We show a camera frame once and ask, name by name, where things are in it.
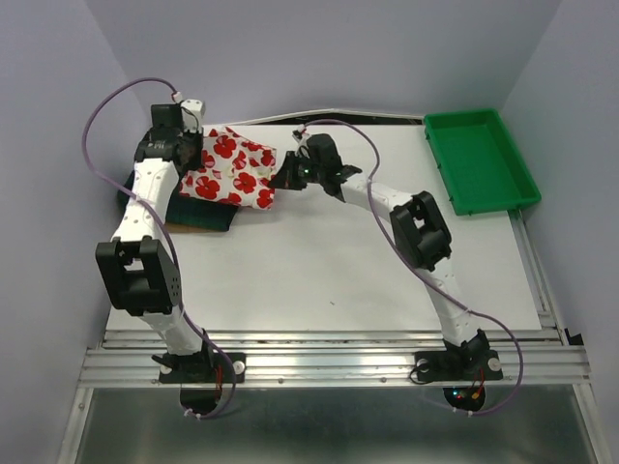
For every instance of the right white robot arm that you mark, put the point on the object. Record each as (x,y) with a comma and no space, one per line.
(420,237)

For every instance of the red poppy floral skirt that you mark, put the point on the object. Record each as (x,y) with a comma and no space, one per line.
(234,171)

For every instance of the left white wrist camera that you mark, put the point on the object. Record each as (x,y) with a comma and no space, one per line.
(193,112)

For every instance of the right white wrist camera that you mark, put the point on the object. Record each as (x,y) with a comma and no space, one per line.
(301,136)

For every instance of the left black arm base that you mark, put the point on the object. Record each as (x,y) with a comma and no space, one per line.
(208,379)

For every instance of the green plastic bin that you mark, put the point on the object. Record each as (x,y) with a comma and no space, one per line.
(481,167)

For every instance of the dark green plaid skirt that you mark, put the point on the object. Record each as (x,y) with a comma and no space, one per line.
(199,213)

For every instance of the brown cardboard sheet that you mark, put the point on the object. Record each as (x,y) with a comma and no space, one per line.
(186,229)

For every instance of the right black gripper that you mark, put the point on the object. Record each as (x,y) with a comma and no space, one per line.
(286,177)

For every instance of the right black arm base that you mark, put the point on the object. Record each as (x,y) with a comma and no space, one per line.
(465,369)

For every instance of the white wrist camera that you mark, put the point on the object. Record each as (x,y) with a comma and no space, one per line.
(301,136)
(193,112)

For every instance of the aluminium mounting rail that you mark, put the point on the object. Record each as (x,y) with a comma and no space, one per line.
(334,359)

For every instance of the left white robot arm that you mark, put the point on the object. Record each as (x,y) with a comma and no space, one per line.
(138,264)

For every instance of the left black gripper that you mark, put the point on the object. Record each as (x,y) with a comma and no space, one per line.
(195,162)

